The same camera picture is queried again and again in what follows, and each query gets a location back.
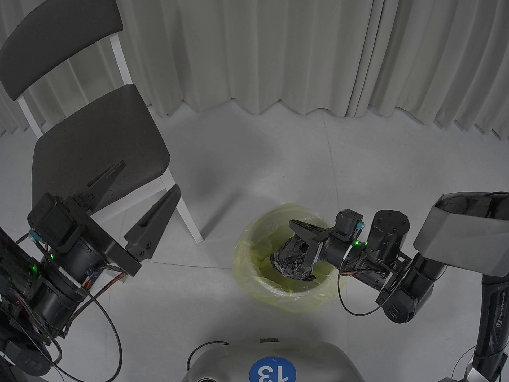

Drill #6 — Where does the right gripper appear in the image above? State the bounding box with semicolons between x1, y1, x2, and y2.
289;219;369;272

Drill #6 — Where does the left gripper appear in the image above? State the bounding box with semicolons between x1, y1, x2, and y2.
51;160;182;282

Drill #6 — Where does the black plastic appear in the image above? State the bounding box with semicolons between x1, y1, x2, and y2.
270;233;317;283

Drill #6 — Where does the yellow plastic bag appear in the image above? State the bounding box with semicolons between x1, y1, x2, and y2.
233;202;339;314

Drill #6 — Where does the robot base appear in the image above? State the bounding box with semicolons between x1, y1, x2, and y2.
187;337;360;382

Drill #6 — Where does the white chair with grey pads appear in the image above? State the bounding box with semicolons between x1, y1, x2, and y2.
0;0;204;244

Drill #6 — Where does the white curtain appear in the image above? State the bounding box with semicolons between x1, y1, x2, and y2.
0;0;387;136
347;0;509;142

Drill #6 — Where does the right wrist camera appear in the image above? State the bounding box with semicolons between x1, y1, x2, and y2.
334;210;365;242

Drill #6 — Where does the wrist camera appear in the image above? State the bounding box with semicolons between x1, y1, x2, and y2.
334;210;365;242
27;193;81;254

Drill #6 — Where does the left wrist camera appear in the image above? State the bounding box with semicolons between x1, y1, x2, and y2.
27;193;81;254

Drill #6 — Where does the black cable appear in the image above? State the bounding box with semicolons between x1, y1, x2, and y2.
186;341;230;373
337;267;387;316
50;289;122;382

